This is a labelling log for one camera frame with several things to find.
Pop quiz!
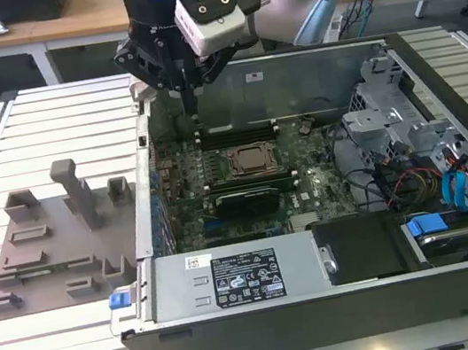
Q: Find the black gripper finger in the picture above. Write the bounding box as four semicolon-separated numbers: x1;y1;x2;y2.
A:
184;43;248;122
112;34;196;134

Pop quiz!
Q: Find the green RAM stick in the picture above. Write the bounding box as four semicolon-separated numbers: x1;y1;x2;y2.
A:
12;261;75;283

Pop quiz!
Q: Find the black RAM slot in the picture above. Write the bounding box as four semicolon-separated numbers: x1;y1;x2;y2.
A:
203;181;302;205
200;167;299;190
194;121;279;143
201;172;299;195
195;127;280;148
202;176;300;199
193;116;278;137
196;131;281;153

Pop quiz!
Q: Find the white plastic part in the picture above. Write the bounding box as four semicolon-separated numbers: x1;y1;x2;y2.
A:
126;72;158;104

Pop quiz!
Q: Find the CPU socket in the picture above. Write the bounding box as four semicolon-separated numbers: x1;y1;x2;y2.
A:
222;136;286;182

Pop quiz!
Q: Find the silver CPU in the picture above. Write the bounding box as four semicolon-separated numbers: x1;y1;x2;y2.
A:
234;144;277;174

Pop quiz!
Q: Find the green motherboard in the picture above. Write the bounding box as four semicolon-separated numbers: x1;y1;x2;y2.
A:
144;105;363;256

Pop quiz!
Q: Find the silver metal drive cage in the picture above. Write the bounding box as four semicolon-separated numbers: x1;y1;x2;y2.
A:
331;42;468;195

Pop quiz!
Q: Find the grey-brown parts rack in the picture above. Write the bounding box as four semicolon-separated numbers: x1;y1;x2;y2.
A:
0;146;157;322

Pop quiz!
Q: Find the grey power supply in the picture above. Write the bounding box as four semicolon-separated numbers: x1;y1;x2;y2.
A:
141;226;341;328

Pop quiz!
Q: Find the blue latch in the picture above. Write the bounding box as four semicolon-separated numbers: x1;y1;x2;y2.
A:
106;291;130;312

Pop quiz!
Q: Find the black plastic shroud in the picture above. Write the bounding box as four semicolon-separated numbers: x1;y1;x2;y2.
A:
308;206;416;291

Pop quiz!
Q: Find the black PC case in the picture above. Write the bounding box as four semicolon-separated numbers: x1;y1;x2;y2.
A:
68;12;468;350

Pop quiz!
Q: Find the hard disk in blue carrier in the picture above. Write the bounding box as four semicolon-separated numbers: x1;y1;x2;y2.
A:
399;207;468;271

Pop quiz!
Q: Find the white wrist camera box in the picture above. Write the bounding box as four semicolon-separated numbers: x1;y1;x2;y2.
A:
169;0;253;62

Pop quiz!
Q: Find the blue cable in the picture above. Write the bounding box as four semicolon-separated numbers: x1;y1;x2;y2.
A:
359;0;380;36

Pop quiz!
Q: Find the black wire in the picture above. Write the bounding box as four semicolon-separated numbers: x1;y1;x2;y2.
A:
326;117;391;216

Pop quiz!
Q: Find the grey power supply handle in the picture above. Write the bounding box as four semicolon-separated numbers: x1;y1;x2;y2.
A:
125;260;160;310

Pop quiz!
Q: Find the red wire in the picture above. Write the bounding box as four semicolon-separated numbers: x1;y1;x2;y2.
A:
393;165;440;191

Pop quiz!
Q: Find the yellow wire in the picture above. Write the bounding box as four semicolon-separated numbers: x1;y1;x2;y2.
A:
421;170;441;200

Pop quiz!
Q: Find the blue flat wire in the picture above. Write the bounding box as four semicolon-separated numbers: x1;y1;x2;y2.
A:
438;167;464;215
456;167;468;209

